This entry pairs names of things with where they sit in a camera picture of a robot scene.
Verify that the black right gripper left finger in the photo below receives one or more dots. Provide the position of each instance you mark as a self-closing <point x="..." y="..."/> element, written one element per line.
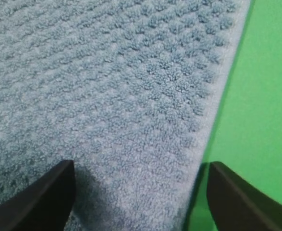
<point x="45" y="205"/>

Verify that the blue waffle-weave towel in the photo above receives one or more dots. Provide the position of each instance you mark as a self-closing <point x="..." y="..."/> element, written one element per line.
<point x="128" y="89"/>

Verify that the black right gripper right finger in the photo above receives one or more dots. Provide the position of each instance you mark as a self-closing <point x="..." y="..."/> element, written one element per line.
<point x="236" y="205"/>

